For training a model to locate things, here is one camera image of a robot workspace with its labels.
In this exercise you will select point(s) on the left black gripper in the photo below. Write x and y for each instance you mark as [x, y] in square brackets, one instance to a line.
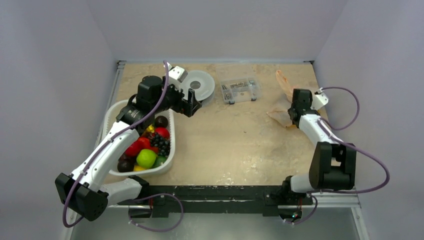
[188, 108]

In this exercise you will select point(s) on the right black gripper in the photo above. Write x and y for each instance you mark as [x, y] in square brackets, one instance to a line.
[293, 114]

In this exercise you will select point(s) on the orange printed plastic bag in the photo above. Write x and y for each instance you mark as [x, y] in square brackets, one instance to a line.
[279, 111]

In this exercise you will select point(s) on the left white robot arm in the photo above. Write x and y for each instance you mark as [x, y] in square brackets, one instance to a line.
[82, 191]

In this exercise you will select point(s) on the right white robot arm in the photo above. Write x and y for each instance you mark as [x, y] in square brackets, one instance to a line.
[333, 165]

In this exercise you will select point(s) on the grey filament spool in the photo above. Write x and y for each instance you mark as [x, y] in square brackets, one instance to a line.
[203, 85]

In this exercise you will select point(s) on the dark brown plum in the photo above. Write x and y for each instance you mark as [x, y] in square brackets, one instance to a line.
[161, 122]

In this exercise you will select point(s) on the red apple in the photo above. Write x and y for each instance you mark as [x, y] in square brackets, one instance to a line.
[162, 131]

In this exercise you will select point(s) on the yellow banana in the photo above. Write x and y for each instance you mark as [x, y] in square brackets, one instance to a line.
[149, 130]

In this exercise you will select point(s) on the dark grape bunch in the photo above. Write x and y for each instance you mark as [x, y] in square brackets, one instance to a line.
[160, 145]

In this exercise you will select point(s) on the clear screw organizer box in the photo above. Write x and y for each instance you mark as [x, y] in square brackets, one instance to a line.
[238, 83]

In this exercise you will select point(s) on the red strawberry fruit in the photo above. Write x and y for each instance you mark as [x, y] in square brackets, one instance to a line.
[135, 148]

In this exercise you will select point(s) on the large green apple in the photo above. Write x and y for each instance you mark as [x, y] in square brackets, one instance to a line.
[146, 158]

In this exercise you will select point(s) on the white plastic basket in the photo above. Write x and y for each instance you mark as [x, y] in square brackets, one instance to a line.
[110, 118]

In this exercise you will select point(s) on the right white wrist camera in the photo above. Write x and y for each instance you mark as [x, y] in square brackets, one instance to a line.
[319, 99]

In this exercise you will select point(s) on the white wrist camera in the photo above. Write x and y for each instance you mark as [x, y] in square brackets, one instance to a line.
[319, 99]
[176, 74]

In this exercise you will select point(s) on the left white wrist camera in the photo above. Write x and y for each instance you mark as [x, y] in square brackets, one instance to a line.
[176, 74]

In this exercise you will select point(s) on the aluminium frame rail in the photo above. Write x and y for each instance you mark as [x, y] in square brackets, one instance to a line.
[112, 97]

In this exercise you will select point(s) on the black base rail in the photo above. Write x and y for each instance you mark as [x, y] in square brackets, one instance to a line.
[266, 200]

